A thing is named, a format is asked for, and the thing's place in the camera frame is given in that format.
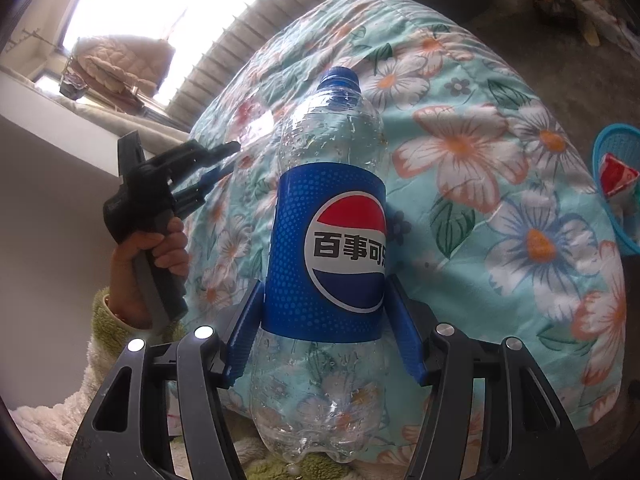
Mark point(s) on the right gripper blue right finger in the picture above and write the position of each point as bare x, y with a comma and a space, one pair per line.
413, 324

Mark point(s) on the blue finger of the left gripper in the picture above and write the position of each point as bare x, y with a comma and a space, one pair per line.
193, 197
192, 156

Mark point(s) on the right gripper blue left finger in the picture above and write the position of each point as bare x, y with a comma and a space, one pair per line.
237, 334

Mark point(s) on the clear Pepsi plastic bottle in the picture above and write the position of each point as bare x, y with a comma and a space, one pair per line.
319, 365

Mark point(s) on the red snack bag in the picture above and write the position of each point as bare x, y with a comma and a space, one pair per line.
616, 176

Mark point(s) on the blue plastic trash basket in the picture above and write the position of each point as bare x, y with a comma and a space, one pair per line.
623, 209

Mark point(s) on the person's left hand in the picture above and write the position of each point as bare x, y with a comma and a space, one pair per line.
168, 251

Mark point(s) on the beige hanging jacket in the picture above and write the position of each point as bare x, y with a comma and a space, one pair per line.
120, 62

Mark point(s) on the floral teal bed quilt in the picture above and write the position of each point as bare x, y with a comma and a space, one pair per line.
493, 218

